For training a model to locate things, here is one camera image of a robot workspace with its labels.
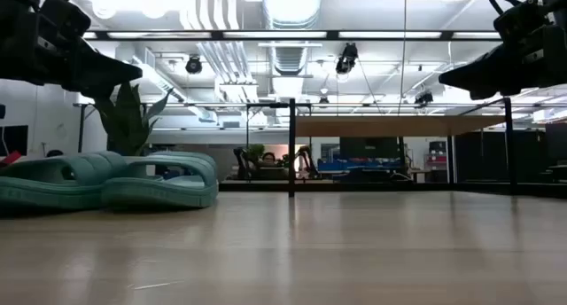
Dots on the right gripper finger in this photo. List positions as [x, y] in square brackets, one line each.
[483, 72]
[485, 93]

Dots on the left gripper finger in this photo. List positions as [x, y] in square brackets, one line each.
[106, 70]
[95, 91]

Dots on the teal rubber slide sandal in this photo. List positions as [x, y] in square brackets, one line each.
[44, 194]
[177, 194]

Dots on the small black robot arm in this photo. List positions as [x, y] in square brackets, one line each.
[241, 161]
[306, 161]

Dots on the green snake plant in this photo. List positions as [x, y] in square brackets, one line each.
[126, 119]

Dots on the black round spotlight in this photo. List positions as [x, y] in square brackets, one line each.
[347, 59]
[193, 64]
[323, 100]
[424, 97]

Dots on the black cabinet row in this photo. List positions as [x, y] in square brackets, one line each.
[487, 156]

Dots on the rack with red bins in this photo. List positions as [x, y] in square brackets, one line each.
[437, 156]

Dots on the black flat monitor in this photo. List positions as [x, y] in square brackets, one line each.
[15, 138]

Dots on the red object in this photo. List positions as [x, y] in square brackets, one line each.
[11, 158]

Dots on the dark wide monitor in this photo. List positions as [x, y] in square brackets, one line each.
[367, 147]

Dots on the small bushy green plant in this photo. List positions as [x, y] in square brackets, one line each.
[256, 150]

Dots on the person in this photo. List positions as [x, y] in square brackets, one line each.
[269, 158]

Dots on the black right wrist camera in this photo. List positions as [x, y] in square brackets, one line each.
[522, 19]

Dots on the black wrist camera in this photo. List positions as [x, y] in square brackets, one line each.
[66, 17]
[522, 19]

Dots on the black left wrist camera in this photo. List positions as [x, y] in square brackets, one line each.
[66, 17]

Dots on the wooden shelf with black frame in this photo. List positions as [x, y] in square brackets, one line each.
[390, 125]

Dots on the black aluminium rig frame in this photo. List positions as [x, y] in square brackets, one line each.
[398, 187]

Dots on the black frame bar with lights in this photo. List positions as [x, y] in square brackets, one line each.
[332, 35]

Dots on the silver ventilation duct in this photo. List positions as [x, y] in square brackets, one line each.
[290, 8]

